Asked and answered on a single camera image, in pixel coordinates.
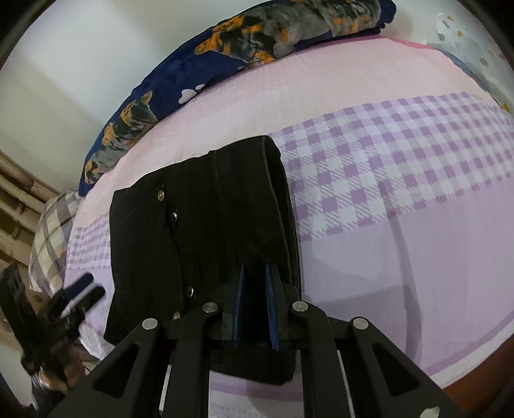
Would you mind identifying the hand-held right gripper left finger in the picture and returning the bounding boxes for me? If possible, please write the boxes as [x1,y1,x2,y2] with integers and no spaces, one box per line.
[48,263,246,418]

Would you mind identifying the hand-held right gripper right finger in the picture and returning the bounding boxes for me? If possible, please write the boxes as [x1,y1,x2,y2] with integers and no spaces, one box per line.
[264,262,462,418]

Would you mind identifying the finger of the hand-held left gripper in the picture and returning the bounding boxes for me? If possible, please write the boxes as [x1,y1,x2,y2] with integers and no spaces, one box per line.
[60,273,95,296]
[64,286,106,314]

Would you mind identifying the black pants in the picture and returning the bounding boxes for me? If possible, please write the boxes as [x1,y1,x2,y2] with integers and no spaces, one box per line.
[103,136,300,386]

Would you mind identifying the person's left hand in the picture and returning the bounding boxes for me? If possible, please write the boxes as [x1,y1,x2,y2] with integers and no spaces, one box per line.
[34,340,89,391]

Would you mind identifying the plaid pillow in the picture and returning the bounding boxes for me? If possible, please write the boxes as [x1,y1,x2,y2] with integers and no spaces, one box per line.
[28,190,84,300]

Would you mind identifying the beige patterned curtain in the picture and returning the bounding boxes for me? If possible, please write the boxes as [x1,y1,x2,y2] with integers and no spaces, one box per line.
[0,150,61,350]

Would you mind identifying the pink purple checked bed sheet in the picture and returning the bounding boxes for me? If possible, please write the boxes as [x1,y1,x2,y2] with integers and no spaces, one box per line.
[64,34,514,418]

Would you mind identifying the blue printed fleece blanket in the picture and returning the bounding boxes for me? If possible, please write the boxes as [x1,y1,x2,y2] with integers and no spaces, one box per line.
[78,0,397,197]

